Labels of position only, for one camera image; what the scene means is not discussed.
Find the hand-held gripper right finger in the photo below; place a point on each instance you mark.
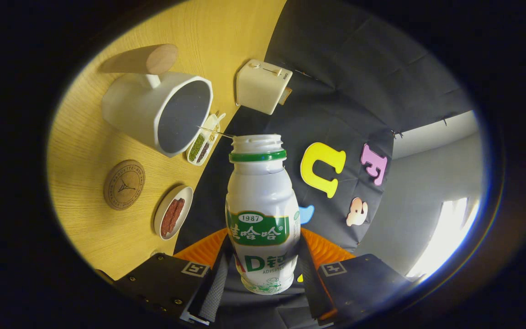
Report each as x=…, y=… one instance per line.
x=311, y=278

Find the white divided dish with beans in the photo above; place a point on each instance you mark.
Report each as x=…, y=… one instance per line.
x=197, y=148

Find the beige round plate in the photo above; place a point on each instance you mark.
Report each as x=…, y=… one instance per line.
x=185, y=194

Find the white juice bottle green label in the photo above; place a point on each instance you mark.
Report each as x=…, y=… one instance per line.
x=263, y=192

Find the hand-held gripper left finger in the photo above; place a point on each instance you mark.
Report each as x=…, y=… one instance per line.
x=215, y=283

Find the toast slice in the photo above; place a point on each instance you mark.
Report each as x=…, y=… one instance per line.
x=285, y=96

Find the round cork coaster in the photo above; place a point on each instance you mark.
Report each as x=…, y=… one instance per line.
x=124, y=185

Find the red meat strip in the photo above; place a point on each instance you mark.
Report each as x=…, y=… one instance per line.
x=177, y=212
x=167, y=221

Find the cream toaster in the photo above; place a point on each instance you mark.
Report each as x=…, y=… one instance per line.
x=260, y=87

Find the wooden table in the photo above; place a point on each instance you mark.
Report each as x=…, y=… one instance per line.
x=176, y=27

